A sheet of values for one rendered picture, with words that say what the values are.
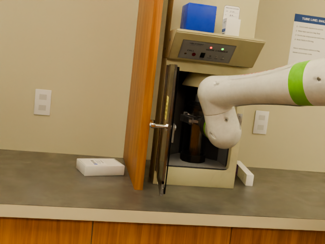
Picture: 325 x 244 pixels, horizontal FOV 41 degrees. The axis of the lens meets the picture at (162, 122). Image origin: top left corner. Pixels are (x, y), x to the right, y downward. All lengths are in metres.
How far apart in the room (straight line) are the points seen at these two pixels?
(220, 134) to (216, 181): 0.38
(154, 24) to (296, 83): 0.57
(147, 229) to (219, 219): 0.23
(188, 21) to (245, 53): 0.25
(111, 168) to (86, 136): 0.37
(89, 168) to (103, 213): 0.35
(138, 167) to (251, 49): 0.57
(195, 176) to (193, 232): 0.30
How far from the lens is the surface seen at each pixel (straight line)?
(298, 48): 2.22
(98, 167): 1.66
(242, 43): 1.54
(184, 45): 1.51
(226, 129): 1.34
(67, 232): 1.39
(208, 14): 1.50
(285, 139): 2.24
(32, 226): 1.39
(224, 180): 1.70
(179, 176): 1.65
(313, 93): 1.10
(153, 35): 1.48
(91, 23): 1.98
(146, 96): 1.48
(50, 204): 1.34
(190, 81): 1.66
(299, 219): 1.51
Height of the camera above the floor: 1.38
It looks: 8 degrees down
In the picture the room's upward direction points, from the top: 6 degrees clockwise
